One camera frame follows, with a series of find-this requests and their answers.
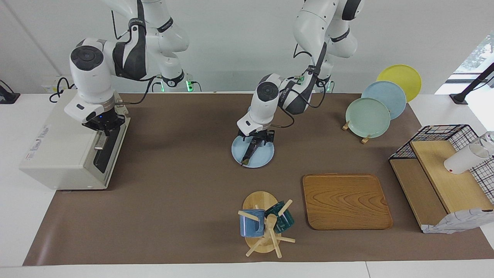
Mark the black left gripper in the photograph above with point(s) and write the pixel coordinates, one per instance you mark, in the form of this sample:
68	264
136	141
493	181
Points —
256	135

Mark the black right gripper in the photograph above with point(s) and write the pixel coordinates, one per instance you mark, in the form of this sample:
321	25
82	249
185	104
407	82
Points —
104	122

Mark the dark purple eggplant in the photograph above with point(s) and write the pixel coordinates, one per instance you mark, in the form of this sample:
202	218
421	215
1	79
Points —
249	154

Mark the small light blue plate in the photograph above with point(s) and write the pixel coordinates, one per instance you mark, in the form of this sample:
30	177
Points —
264	158

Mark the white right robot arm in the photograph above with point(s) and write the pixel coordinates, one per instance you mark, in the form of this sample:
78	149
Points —
90	81

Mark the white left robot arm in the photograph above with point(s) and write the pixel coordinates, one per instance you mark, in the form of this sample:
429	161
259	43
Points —
266	108

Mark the white toaster oven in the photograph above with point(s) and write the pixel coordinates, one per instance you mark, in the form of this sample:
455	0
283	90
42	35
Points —
58	146

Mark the wooden mug tree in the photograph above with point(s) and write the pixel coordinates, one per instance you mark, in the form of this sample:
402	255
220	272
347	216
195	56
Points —
258	200

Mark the blue mug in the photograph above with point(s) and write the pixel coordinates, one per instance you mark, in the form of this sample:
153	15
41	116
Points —
249	227

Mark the dark green mug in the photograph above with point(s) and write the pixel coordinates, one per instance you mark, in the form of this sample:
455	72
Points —
285	224

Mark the brown table mat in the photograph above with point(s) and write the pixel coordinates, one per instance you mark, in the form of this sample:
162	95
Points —
173	193

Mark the wooden tray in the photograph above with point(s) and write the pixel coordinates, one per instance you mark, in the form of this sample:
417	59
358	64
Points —
347	202

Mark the wooden plate rack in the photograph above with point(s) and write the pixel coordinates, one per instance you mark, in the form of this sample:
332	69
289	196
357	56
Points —
366	139

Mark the pale green plate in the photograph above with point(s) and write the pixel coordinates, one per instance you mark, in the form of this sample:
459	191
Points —
366	119

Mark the large light blue plate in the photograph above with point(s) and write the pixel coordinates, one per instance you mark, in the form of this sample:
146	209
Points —
386	94

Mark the yellow plate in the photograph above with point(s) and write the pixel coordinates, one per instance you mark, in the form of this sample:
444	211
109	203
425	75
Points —
401	77

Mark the white cup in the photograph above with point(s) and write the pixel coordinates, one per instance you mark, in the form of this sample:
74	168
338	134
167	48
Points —
461	162

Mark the black stand leg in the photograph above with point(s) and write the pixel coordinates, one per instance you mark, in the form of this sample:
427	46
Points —
459	98

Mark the white patterned cloth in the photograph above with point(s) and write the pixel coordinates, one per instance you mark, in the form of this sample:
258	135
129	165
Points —
459	222

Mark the clear glass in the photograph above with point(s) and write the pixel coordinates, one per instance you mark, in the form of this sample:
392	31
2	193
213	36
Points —
489	139

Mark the black clamp mount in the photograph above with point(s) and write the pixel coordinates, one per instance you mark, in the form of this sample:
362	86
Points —
7	98

